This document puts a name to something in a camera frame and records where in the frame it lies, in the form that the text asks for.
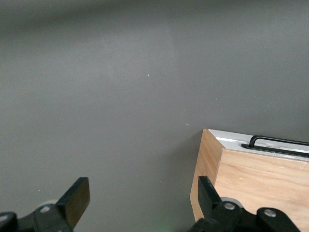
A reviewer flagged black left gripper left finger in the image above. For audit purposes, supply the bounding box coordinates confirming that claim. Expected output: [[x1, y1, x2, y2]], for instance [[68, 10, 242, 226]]
[[0, 177, 91, 232]]

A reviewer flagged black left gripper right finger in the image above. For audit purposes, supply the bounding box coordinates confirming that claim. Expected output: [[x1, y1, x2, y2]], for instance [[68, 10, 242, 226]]
[[190, 175, 301, 232]]

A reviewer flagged white-fronted wooden drawer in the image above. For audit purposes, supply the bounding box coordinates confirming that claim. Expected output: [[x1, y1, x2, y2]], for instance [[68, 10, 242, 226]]
[[208, 129, 309, 162]]

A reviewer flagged black metal drawer handle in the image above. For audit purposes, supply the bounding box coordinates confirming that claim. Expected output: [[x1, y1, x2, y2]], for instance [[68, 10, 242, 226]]
[[241, 134, 309, 157]]

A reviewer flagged wooden drawer cabinet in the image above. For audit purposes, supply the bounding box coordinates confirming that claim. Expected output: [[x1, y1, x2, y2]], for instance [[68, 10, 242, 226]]
[[190, 129, 309, 232]]

